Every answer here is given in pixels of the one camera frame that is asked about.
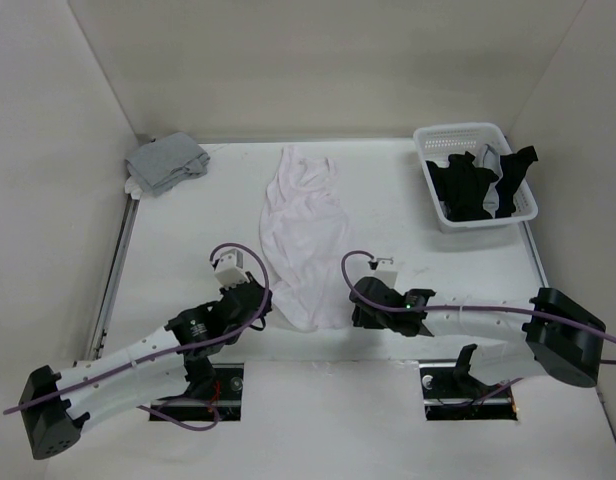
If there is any folded grey tank top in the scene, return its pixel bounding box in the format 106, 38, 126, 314
125, 132, 210, 197

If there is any left metal table rail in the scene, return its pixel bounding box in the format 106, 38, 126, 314
84, 196, 139, 360

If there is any metal table rail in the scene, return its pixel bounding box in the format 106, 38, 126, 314
84, 196, 139, 360
520, 222, 549, 288

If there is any right metal table rail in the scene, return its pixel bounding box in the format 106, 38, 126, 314
520, 222, 549, 288

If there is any folded white tank top underneath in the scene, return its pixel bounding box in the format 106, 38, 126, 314
124, 177, 143, 201

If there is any black tank top over rim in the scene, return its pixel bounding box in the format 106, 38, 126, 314
495, 146, 538, 218

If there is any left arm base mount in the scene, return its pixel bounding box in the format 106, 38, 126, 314
150, 363, 244, 424

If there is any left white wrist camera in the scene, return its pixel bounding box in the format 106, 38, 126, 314
211, 248, 249, 290

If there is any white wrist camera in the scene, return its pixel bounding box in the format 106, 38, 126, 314
369, 257, 399, 288
211, 248, 249, 290

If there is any purple cable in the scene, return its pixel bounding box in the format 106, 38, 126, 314
340, 250, 616, 351
2, 243, 272, 432

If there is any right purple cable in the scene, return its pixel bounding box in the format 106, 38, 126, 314
340, 250, 616, 351

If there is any white plastic laundry basket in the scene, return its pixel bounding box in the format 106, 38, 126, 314
413, 122, 538, 234

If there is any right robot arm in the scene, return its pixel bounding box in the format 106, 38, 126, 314
349, 276, 606, 396

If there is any black tank top in basket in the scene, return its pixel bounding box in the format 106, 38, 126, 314
426, 152, 499, 222

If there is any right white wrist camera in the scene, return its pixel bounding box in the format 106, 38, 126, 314
369, 257, 399, 288

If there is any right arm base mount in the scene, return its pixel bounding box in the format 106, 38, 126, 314
419, 344, 518, 421

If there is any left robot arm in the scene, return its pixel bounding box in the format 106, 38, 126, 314
17, 280, 272, 460

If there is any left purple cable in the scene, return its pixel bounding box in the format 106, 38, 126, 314
2, 243, 272, 432

